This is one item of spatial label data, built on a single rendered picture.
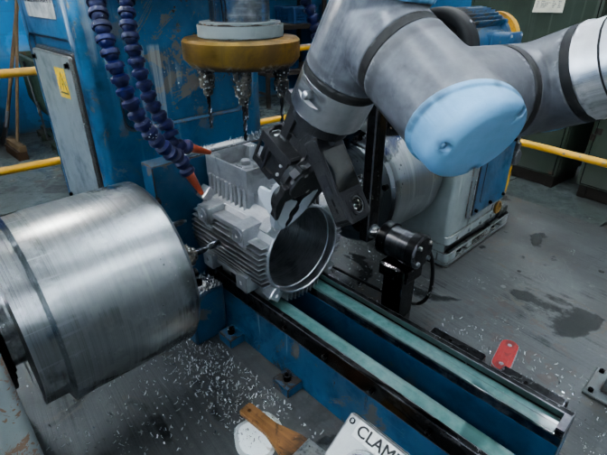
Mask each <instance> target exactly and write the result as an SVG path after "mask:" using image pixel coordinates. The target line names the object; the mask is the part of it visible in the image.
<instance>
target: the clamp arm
mask: <svg viewBox="0 0 607 455"><path fill-rule="evenodd" d="M386 131H387V119H386V118H385V117H384V116H383V115H382V114H381V112H380V111H379V110H378V109H377V107H376V106H375V105H374V106H373V108H371V110H370V112H369V114H368V121H367V134H366V147H365V161H364V174H363V188H362V190H363V192H364V195H365V197H366V200H367V202H368V204H369V208H370V213H369V215H368V216H366V217H365V218H364V219H362V220H361V221H360V240H362V241H364V242H366V243H368V242H369V241H371V240H372V239H374V237H373V236H371V235H373V234H374V231H372V230H371V229H374V230H375V229H376V228H377V227H378V228H379V226H378V214H379V203H380V192H381V182H382V172H383V162H384V152H385V142H386ZM370 230H371V231H370ZM370 234H371V235H370Z"/></svg>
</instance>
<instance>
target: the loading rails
mask: <svg viewBox="0 0 607 455"><path fill-rule="evenodd" d="M207 266H208V265H207ZM208 274H209V275H210V276H212V278H213V275H214V279H216V281H217V280H218V282H220V283H222V285H223V293H224V302H225V312H226V320H227V326H228V327H227V328H225V329H223V330H221V331H219V339H220V340H221V341H223V342H224V343H225V344H226V345H227V346H228V347H229V348H234V347H236V346H237V345H238V344H240V343H242V342H243V341H246V342H247V343H248V344H249V345H250V346H251V347H253V348H254V349H255V350H256V351H258V352H259V353H260V354H261V355H262V356H264V357H265V358H266V359H267V360H269V361H270V362H271V363H272V364H274V365H275V366H276V367H277V368H279V369H280V370H281V371H282V372H281V373H279V374H278V375H276V376H275V377H273V386H274V387H275V388H276V389H277V390H278V391H279V392H281V393H282V394H283V395H284V396H285V397H286V398H289V397H291V396H292V395H294V394H295V393H296V392H298V391H299V390H300V389H303V390H305V391H306V392H307V393H308V394H309V395H311V396H312V397H313V398H314V399H316V400H317V401H318V402H319V403H320V404H322V405H323V406H324V407H325V408H327V409H328V410H329V411H330V412H331V413H333V414H334V415H335V416H337V417H338V418H339V419H340V420H341V421H343V422H344V423H345V422H346V420H347V419H348V417H349V415H350V414H351V413H357V414H359V415H360V416H361V417H363V418H364V419H365V420H366V421H368V422H369V423H371V424H373V425H374V426H375V427H376V428H378V429H379V430H380V431H382V432H383V433H384V434H386V435H387V436H388V438H390V439H391V440H392V441H394V442H395V443H396V444H398V445H399V446H400V447H401V448H403V449H404V450H405V451H407V452H408V453H409V454H410V455H559V453H560V450H561V449H562V447H563V444H564V442H565V438H566V436H567V434H568V432H569V430H570V427H571V425H572V423H573V420H574V418H575V415H576V413H574V412H572V411H570V410H568V409H567V408H565V407H563V406H562V405H560V404H558V403H556V402H554V401H553V400H551V399H549V398H547V397H545V396H544V395H542V394H540V393H539V392H537V391H535V390H533V389H531V388H530V387H528V386H526V385H524V384H522V383H520V382H519V381H517V380H516V379H514V378H512V377H510V376H508V375H506V374H504V373H502V372H501V371H499V370H498V369H496V368H494V367H492V366H490V365H488V364H487V363H485V362H483V361H481V360H479V359H478V358H476V357H474V356H473V355H471V354H469V353H467V352H465V351H464V350H462V349H460V348H458V347H456V346H455V345H453V344H451V343H450V342H448V341H446V340H444V339H442V338H440V337H438V336H436V335H435V334H434V333H432V332H430V331H429V330H426V329H424V328H422V327H421V326H419V325H417V324H415V323H414V322H412V321H411V320H408V319H407V318H405V317H403V316H401V315H400V314H398V313H396V312H394V311H392V310H390V309H389V308H387V307H385V306H384V305H382V304H380V303H378V302H376V301H374V300H372V299H370V298H369V297H368V296H366V295H364V294H363V293H361V292H358V291H356V290H355V289H353V288H351V287H349V286H348V285H347V284H345V283H342V282H341V281H339V280H337V279H335V278H334V277H332V276H330V275H328V274H326V273H324V272H322V273H321V274H320V276H319V280H318V284H317V283H316V284H315V285H314V287H311V291H310V290H307V293H306V292H303V295H301V294H300V297H297V296H296V299H295V298H293V299H292V300H290V299H288V301H287V300H285V299H284V298H282V297H281V298H280V300H279V301H278V302H274V301H272V300H269V301H267V300H266V299H265V298H263V297H262V296H260V295H259V294H257V293H256V292H255V290H254V291H252V292H249V293H245V292H243V291H242V290H241V289H239V288H238V287H237V282H236V276H235V277H233V276H232V275H230V274H228V273H227V272H226V271H224V270H223V269H222V266H219V267H217V268H215V269H212V268H210V267H209V266H208Z"/></svg>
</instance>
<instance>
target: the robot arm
mask: <svg viewBox="0 0 607 455"><path fill-rule="evenodd" d="M436 1H437V0H329V1H328V4H327V5H326V8H325V10H324V13H323V15H322V19H321V21H320V23H319V26H318V28H317V31H316V33H315V35H314V37H313V41H312V44H311V46H310V49H309V51H308V53H307V55H306V58H305V61H304V63H303V66H302V69H301V71H300V74H299V76H298V79H297V81H296V83H295V85H294V88H290V89H288V90H287V91H286V94H285V100H286V101H287V103H288V104H289V105H290V107H289V110H288V112H287V115H286V117H285V121H284V122H283V123H279V124H275V125H273V126H272V127H270V128H267V129H263V130H262V133H261V135H260V138H259V140H258V143H257V147H256V150H255V152H254V155H253V157H252V159H253V160H254V161H255V162H256V164H257V165H258V166H259V168H260V170H261V171H262V173H264V174H265V176H266V177H267V178H268V179H269V180H270V179H274V180H275V181H276V183H275V184H274V186H273V188H272V190H270V189H268V188H266V187H264V186H260V187H259V189H258V196H259V198H260V199H261V201H262V203H263V204H264V206H265V208H266V210H267V212H268V214H269V216H270V223H271V226H272V227H273V228H274V229H275V230H279V229H283V228H286V227H289V226H290V225H291V224H292V223H293V222H294V221H295V220H296V219H297V218H298V217H299V216H300V215H301V214H302V213H303V212H304V211H305V210H306V209H307V208H308V207H310V206H311V204H312V203H313V202H314V201H315V200H316V198H317V197H318V196H319V195H320V194H321V193H323V195H324V198H325V199H326V202H327V204H328V207H329V209H330V212H331V214H332V217H333V219H334V222H335V224H336V226H337V227H346V226H349V225H353V224H355V223H357V222H358V221H360V220H362V219H364V218H365V217H366V216H368V215H369V213H370V208H369V204H368V202H367V200H366V197H365V195H364V192H363V190H362V188H361V186H360V182H359V179H358V176H357V174H356V172H355V170H354V167H353V165H352V162H351V160H350V157H349V154H348V152H347V149H346V146H345V144H344V142H343V140H342V139H344V138H345V137H346V136H347V135H350V134H353V133H356V132H357V131H358V130H360V128H361V126H362V125H363V123H364V121H365V119H366V118H367V116H368V114H369V112H370V110H371V108H373V106H374V105H375V106H376V107H377V109H378V110H379V111H380V112H381V114H382V115H383V116H384V117H385V118H386V119H387V121H388V122H389V123H390V124H391V125H392V126H393V128H394V129H395V130H396V131H397V133H398V134H399V135H400V137H401V138H402V139H403V140H404V142H405V143H406V147H407V149H408V150H409V152H410V153H411V154H412V155H413V156H414V157H415V158H416V159H417V160H419V161H421V162H422V163H423V164H424V165H425V167H426V168H427V169H428V170H429V171H430V172H432V173H434V174H436V175H439V176H444V177H453V176H459V175H463V174H465V173H468V172H469V171H471V170H472V169H473V168H475V169H478V168H480V167H482V165H484V164H486V163H488V162H490V161H491V160H492V159H494V158H495V157H497V156H498V155H499V154H500V153H502V152H503V151H504V150H505V149H506V148H507V147H508V146H509V145H510V144H511V143H512V142H513V141H514V140H515V139H516V138H517V137H521V136H525V135H532V134H536V133H544V132H552V131H556V130H559V129H563V128H565V127H568V126H572V125H580V124H585V123H590V122H594V121H599V120H603V119H607V15H605V16H603V17H601V18H598V19H588V20H586V21H583V22H581V23H578V24H575V25H572V26H570V27H567V28H564V29H563V30H560V31H558V32H553V33H551V34H549V35H547V36H544V37H542V38H539V39H536V40H534V41H531V42H524V43H512V44H493V45H483V46H468V45H467V44H465V43H464V42H463V41H462V40H461V39H460V38H459V37H458V36H457V35H456V34H454V33H453V32H452V31H451V30H450V29H449V28H448V27H447V26H446V25H445V24H444V23H443V22H442V21H441V20H440V19H438V18H437V16H436V15H435V14H434V13H433V12H432V11H431V10H430V7H431V6H432V5H434V4H435V3H436ZM277 129H280V130H281V132H280V131H279V130H277ZM274 130H277V131H274ZM272 131H274V132H272ZM262 141H263V142H264V147H263V149H262V152H261V154H260V156H259V155H258V154H257V153H258V151H259V148H260V145H261V144H262Z"/></svg>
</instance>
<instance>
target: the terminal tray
mask: <svg viewBox="0 0 607 455"><path fill-rule="evenodd" d="M247 144H251V145H247ZM256 147H257V144H254V143H251V142H250V143H246V144H240V145H236V146H232V147H230V148H226V149H222V150H218V151H215V152H211V154H205V157H206V165H207V173H208V177H209V186H210V187H212V188H213V189H214V195H216V194H217V193H218V197H220V196H221V197H222V198H223V199H225V198H226V201H228V200H230V203H233V202H234V204H235V206H237V205H238V207H239V208H242V207H243V210H246V209H250V208H251V207H252V206H253V205H254V204H255V199H254V194H256V195H258V189H259V187H260V186H264V187H266V188H267V186H270V187H271V184H275V183H276V181H275V180H274V179H270V180H269V179H268V178H267V177H266V176H265V174H264V173H262V171H261V170H260V168H259V166H258V165H257V164H256V162H255V161H254V160H253V159H252V157H253V155H254V152H255V150H256ZM213 153H217V154H213ZM246 167H250V169H246Z"/></svg>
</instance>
